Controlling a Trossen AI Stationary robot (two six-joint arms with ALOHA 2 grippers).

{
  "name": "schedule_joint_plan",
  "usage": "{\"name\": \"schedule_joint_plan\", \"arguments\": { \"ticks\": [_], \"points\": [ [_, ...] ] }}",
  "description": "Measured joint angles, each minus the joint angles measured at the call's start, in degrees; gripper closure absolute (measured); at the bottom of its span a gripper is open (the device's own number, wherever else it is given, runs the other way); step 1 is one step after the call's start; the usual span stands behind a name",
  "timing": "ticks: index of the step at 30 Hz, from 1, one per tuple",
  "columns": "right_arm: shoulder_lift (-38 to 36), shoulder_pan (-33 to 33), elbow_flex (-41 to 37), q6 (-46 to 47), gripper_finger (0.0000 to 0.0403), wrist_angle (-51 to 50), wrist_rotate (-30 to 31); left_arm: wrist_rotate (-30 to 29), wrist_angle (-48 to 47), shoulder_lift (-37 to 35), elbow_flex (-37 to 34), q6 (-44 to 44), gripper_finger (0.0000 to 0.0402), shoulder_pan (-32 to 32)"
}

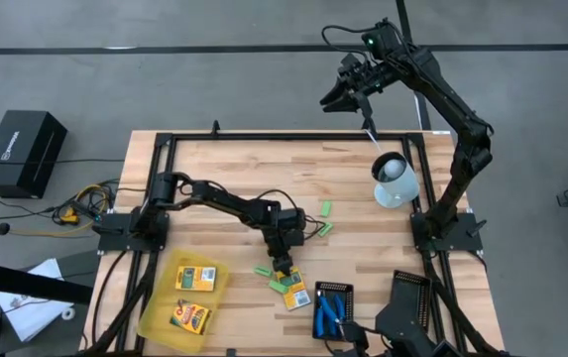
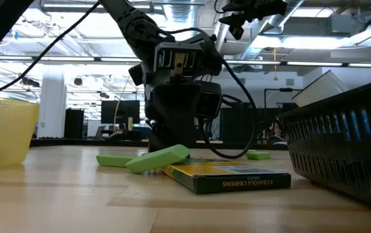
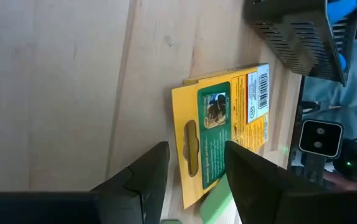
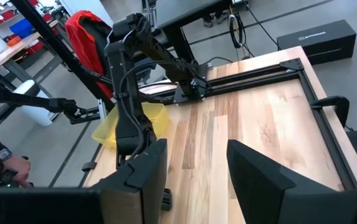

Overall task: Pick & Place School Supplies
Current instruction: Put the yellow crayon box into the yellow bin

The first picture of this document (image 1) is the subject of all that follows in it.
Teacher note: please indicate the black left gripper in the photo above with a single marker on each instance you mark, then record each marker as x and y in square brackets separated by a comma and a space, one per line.
[283, 255]

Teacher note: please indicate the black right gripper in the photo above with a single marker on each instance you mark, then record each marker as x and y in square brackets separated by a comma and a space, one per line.
[363, 77]

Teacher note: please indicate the green eraser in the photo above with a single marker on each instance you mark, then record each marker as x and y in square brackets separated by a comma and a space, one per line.
[326, 208]
[262, 271]
[325, 229]
[278, 286]

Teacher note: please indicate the yellow crayon box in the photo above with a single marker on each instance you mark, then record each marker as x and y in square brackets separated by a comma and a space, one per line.
[190, 317]
[296, 292]
[195, 277]

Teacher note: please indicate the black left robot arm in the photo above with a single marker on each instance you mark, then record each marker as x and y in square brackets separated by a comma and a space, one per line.
[224, 201]

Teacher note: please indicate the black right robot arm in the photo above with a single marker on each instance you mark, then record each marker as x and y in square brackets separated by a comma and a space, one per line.
[462, 124]

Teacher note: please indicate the black mesh basket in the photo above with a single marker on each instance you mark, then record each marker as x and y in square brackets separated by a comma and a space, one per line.
[415, 283]
[348, 287]

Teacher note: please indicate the white desk lamp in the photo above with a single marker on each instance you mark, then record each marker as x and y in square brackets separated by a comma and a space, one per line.
[402, 188]

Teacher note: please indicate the yellow translucent plastic tray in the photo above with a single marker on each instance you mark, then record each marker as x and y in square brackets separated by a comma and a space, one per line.
[164, 297]

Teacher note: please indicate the white tape roll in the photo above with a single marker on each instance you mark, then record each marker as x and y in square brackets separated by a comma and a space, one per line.
[69, 313]

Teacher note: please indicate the white papers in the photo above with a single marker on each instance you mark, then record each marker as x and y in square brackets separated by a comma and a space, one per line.
[31, 312]

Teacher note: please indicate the black bar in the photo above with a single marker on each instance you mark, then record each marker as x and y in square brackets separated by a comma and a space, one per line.
[16, 282]

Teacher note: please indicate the black round plug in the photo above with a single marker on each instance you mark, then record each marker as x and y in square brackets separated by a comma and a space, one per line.
[2, 228]

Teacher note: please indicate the black box with white logo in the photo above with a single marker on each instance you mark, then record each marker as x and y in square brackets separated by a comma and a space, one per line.
[23, 154]

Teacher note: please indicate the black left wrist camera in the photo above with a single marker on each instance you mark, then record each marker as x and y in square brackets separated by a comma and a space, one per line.
[293, 219]

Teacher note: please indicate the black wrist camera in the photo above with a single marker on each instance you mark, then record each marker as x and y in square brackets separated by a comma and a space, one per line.
[380, 39]
[293, 219]

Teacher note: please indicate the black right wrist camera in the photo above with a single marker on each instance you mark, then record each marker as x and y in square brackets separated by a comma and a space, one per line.
[380, 39]

